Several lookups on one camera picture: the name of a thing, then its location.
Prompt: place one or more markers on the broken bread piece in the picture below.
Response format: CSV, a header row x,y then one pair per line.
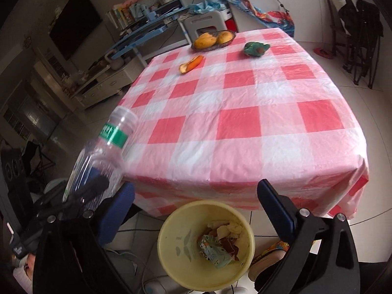
x,y
193,63

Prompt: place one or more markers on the blue green milk carton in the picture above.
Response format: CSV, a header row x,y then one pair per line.
x,y
214,251

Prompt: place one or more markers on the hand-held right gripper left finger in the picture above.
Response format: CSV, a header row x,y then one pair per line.
x,y
119,214

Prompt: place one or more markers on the dark glass cabinet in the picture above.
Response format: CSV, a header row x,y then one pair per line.
x,y
30,116

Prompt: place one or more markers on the clear plastic bottle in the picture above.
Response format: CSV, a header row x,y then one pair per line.
x,y
101,156

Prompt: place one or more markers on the blue study desk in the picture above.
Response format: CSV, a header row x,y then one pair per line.
x,y
144,29

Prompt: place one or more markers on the cream television cabinet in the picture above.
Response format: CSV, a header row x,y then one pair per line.
x,y
104,82

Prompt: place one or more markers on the pink checked tablecloth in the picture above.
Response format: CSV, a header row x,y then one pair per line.
x,y
239,98

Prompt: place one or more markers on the person's left hand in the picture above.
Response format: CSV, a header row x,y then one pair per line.
x,y
26,266

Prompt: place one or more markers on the light blue chair seat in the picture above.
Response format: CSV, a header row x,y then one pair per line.
x,y
53,186

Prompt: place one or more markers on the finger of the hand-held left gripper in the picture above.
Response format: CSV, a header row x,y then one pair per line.
x,y
88,188

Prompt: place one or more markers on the red slipper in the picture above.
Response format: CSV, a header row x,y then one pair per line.
x,y
323,52

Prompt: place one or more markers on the white crumpled tissue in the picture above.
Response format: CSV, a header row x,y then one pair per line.
x,y
220,228

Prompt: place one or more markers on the row of books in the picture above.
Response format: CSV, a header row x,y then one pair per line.
x,y
122,13

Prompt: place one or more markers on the black television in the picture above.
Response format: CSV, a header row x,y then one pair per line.
x,y
73,24

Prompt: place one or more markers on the metal fruit basket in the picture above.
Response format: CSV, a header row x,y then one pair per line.
x,y
211,49

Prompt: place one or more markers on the yellow plastic bin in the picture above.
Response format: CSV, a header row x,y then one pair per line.
x,y
174,245

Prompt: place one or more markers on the patterned slipper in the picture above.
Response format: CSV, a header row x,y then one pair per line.
x,y
272,251

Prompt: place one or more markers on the yellow mango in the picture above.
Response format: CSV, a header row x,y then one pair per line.
x,y
203,41
225,36

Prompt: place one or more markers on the chair with dark clothes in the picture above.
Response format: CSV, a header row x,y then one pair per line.
x,y
361,30

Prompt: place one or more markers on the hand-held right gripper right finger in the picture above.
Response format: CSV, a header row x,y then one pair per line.
x,y
275,211

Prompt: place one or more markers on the black speaker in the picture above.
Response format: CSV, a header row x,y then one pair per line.
x,y
12,174

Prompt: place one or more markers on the blue plastic bag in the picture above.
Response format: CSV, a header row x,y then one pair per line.
x,y
211,0

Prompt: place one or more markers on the green crumpled packet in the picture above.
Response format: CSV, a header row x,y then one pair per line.
x,y
255,49

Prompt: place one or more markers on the white plastic stool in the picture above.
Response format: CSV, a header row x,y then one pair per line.
x,y
202,21

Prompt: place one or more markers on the red snack packet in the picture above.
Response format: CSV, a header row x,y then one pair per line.
x,y
228,245

